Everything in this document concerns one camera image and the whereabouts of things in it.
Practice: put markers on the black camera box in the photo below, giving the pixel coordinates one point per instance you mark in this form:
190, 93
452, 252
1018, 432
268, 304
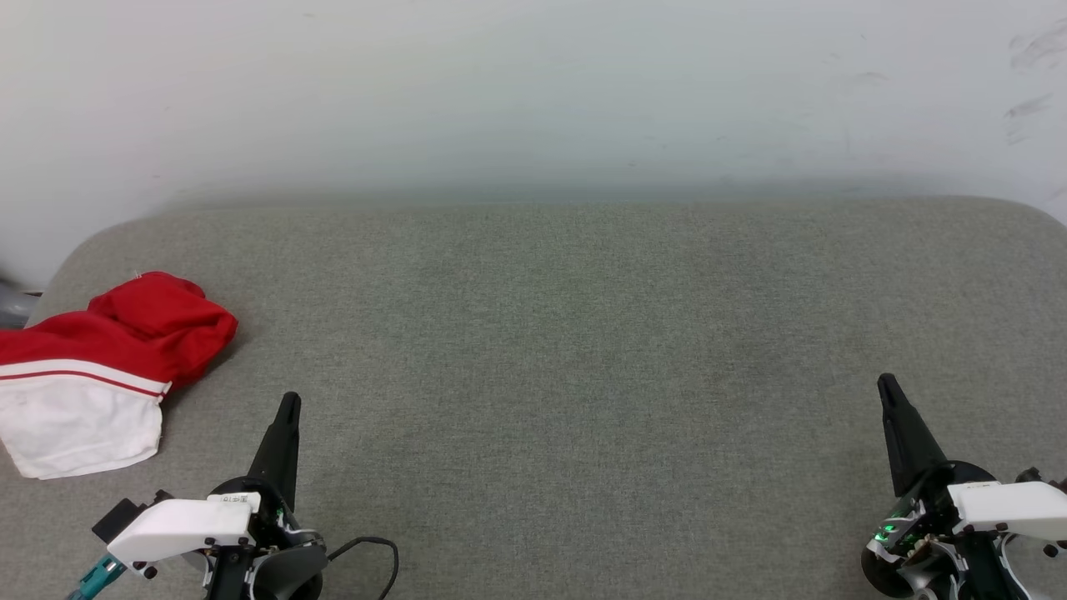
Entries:
121, 518

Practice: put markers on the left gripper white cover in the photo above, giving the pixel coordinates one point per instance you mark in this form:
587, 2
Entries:
183, 525

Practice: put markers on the red white basketball jersey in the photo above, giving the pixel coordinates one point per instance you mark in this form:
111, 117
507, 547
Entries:
150, 325

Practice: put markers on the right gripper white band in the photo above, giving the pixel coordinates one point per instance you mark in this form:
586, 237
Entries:
1009, 508

